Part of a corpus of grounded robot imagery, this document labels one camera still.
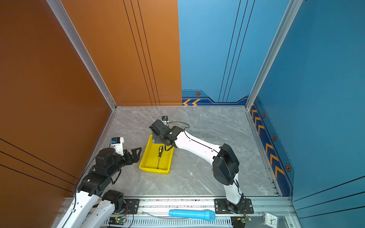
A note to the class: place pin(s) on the aluminium front rail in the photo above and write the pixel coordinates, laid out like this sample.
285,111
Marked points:
153,212

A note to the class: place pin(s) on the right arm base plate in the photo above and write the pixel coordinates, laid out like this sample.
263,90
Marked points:
223,206

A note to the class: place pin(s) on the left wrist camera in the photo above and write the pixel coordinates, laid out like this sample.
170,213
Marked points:
117,144

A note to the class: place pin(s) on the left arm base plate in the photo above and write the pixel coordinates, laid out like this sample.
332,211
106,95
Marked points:
130,207

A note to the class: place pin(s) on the black yellow screwdriver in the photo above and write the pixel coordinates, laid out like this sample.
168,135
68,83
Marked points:
161,149

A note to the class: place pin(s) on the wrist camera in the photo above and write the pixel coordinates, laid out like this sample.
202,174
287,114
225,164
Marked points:
164,120
117,144

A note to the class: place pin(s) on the small electronics module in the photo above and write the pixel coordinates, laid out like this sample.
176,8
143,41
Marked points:
240,222

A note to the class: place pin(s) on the small white clock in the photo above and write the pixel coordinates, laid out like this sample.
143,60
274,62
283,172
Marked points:
270,220

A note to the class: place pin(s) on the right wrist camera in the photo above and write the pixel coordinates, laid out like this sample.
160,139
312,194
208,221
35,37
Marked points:
164,120

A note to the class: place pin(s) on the cyan plastic microphone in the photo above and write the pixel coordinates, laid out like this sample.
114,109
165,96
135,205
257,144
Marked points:
207,215

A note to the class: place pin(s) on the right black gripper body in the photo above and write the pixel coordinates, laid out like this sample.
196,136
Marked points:
162,139

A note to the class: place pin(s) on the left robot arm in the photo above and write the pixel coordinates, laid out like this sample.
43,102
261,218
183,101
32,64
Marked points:
93,206

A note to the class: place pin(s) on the green circuit board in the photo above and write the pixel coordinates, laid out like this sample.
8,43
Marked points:
117,221

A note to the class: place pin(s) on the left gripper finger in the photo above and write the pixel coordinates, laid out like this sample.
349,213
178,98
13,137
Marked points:
136,152
134,159

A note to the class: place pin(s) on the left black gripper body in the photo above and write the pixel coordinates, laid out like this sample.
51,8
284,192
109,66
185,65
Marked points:
127,158

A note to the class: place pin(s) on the yellow plastic bin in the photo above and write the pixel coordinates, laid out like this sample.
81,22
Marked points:
150,158

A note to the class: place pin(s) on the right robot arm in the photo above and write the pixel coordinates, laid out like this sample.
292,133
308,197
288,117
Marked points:
224,162

